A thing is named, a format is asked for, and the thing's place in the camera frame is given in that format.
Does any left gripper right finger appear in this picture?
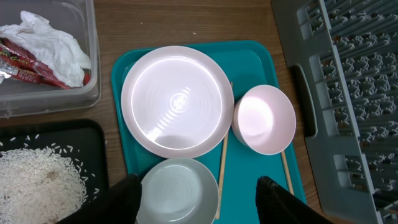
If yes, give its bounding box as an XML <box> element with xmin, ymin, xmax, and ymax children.
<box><xmin>256</xmin><ymin>176</ymin><xmax>332</xmax><ymax>224</ymax></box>

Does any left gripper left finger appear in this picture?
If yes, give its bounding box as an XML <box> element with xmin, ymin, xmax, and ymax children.
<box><xmin>58</xmin><ymin>174</ymin><xmax>142</xmax><ymax>224</ymax></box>

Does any grey bowl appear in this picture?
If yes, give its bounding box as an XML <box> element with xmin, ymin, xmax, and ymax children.
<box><xmin>136</xmin><ymin>158</ymin><xmax>220</xmax><ymax>224</ymax></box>

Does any white rice pile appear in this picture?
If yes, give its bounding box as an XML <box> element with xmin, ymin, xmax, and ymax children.
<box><xmin>0</xmin><ymin>133</ymin><xmax>100</xmax><ymax>224</ymax></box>

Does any white napkin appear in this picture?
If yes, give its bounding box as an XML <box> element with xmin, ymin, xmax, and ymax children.
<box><xmin>1</xmin><ymin>11</ymin><xmax>91</xmax><ymax>71</ymax></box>

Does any red foil wrapper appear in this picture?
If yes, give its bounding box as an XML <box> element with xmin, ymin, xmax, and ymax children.
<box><xmin>1</xmin><ymin>37</ymin><xmax>91</xmax><ymax>89</ymax></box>

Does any right wooden chopstick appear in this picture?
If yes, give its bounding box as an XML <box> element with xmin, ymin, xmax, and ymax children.
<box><xmin>281</xmin><ymin>151</ymin><xmax>294</xmax><ymax>195</ymax></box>

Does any wooden chopstick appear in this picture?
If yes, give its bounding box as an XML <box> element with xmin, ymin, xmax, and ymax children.
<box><xmin>281</xmin><ymin>151</ymin><xmax>294</xmax><ymax>195</ymax></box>
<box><xmin>215</xmin><ymin>81</ymin><xmax>234</xmax><ymax>220</ymax></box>

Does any teal serving tray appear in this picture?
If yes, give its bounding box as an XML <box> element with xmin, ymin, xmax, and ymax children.
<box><xmin>111</xmin><ymin>40</ymin><xmax>288</xmax><ymax>223</ymax></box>

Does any left wooden chopstick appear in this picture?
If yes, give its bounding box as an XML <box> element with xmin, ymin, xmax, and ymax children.
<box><xmin>215</xmin><ymin>81</ymin><xmax>234</xmax><ymax>220</ymax></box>

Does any black tray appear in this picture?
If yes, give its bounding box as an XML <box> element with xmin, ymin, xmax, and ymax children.
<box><xmin>0</xmin><ymin>118</ymin><xmax>110</xmax><ymax>224</ymax></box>

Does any white bowl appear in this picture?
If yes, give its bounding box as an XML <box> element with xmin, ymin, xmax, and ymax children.
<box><xmin>232</xmin><ymin>85</ymin><xmax>297</xmax><ymax>156</ymax></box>

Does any white plate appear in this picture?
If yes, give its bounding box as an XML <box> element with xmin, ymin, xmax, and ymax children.
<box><xmin>121</xmin><ymin>45</ymin><xmax>234</xmax><ymax>159</ymax></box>

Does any grey dish rack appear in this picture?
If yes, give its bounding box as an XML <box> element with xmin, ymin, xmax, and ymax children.
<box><xmin>271</xmin><ymin>0</ymin><xmax>397</xmax><ymax>223</ymax></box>

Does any clear plastic bin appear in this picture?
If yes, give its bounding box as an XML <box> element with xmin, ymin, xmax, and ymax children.
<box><xmin>0</xmin><ymin>0</ymin><xmax>102</xmax><ymax>119</ymax></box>

